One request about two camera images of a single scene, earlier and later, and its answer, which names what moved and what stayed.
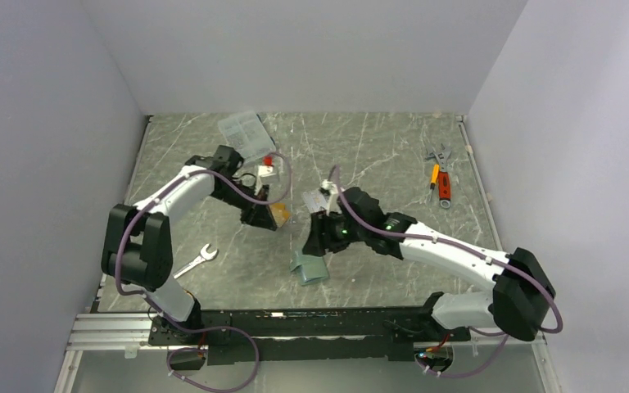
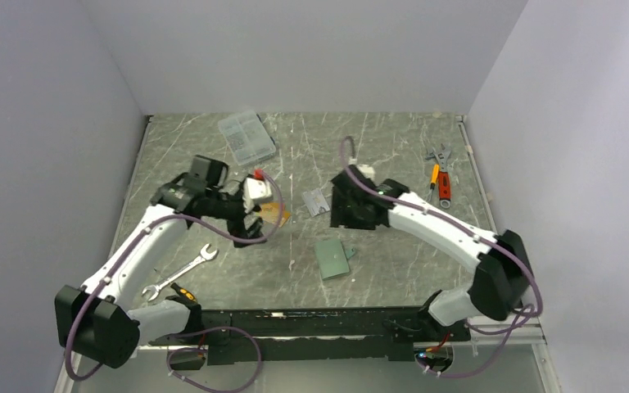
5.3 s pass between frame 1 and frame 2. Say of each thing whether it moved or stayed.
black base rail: stayed
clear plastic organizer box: stayed
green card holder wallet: moved
